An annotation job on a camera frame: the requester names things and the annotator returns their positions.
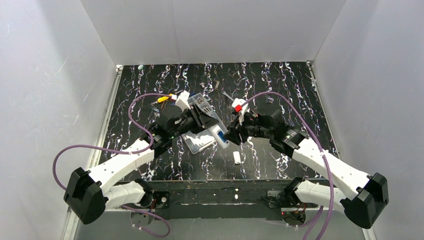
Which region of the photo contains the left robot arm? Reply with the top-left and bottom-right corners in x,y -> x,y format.
63,105 -> 219,225

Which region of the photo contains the white remote control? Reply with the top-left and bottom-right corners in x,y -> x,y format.
208,125 -> 230,149

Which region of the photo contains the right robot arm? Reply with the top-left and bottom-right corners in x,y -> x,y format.
224,105 -> 389,229

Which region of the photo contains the blue battery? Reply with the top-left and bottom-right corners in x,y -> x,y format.
217,130 -> 227,143

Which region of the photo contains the clear plastic organizer box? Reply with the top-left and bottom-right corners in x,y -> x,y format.
181,93 -> 219,154

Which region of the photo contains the white battery cover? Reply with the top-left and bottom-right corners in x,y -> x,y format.
232,151 -> 242,165

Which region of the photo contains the yellow handled screwdriver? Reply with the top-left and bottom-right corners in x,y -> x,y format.
156,94 -> 172,103

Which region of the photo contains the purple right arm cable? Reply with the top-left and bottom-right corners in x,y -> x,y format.
241,91 -> 335,240

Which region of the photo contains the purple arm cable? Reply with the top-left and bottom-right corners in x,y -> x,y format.
241,91 -> 335,240
52,93 -> 171,239

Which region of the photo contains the blue silver wrench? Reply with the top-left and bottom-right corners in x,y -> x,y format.
221,91 -> 234,103

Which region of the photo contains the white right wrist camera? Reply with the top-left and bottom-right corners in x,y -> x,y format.
231,98 -> 249,126

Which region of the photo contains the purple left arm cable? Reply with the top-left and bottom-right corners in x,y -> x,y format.
52,93 -> 171,239

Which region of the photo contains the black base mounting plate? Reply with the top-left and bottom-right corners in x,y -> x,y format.
119,178 -> 299,221

